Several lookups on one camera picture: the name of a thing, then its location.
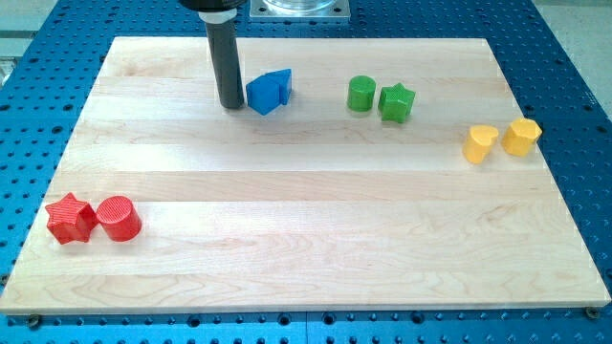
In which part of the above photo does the black robot arm end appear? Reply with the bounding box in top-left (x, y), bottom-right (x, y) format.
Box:
top-left (178, 0), bottom-right (247, 12)

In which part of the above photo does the green star block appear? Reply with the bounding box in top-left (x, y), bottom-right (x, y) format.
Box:
top-left (378, 83), bottom-right (416, 123)

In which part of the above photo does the red star block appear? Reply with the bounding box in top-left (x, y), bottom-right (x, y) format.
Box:
top-left (45, 193), bottom-right (98, 245)

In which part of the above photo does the wooden board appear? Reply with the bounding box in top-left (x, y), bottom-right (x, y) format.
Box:
top-left (1, 37), bottom-right (610, 314)

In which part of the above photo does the blue cube block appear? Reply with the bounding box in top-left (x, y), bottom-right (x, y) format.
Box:
top-left (246, 75), bottom-right (280, 116)

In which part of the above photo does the blue triangular block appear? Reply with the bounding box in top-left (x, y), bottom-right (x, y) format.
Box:
top-left (266, 69), bottom-right (293, 105)

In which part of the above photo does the green cylinder block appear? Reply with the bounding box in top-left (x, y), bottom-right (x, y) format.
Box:
top-left (346, 75), bottom-right (377, 112)

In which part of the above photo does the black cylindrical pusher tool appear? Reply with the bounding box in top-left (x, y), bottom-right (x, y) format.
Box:
top-left (199, 9), bottom-right (244, 109)

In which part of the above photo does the yellow heart block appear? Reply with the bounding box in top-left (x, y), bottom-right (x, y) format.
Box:
top-left (462, 125), bottom-right (499, 164)

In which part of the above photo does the red cylinder block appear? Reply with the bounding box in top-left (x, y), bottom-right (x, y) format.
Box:
top-left (96, 196), bottom-right (142, 242)

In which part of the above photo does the yellow hexagon block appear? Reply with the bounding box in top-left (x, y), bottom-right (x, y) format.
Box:
top-left (501, 118), bottom-right (542, 157)

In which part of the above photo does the clear robot base plate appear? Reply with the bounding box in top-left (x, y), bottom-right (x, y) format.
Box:
top-left (249, 0), bottom-right (351, 22)

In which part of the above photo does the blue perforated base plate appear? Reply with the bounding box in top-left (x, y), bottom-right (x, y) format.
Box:
top-left (1, 1), bottom-right (611, 343)

